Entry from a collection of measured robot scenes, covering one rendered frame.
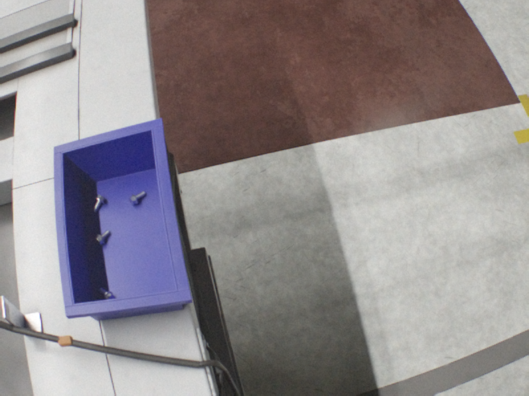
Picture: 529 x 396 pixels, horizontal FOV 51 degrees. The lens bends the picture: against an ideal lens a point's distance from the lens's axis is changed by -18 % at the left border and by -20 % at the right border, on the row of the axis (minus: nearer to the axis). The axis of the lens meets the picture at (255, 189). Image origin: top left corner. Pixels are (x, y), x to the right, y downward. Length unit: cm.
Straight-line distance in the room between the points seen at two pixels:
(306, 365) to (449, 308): 41
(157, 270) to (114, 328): 10
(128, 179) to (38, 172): 15
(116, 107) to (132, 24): 17
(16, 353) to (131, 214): 29
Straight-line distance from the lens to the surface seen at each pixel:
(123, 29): 103
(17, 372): 88
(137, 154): 81
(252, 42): 209
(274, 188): 177
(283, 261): 168
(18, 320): 79
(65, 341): 74
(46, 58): 102
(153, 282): 77
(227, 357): 116
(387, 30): 216
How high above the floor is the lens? 154
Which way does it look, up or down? 60 degrees down
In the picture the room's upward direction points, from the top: 6 degrees counter-clockwise
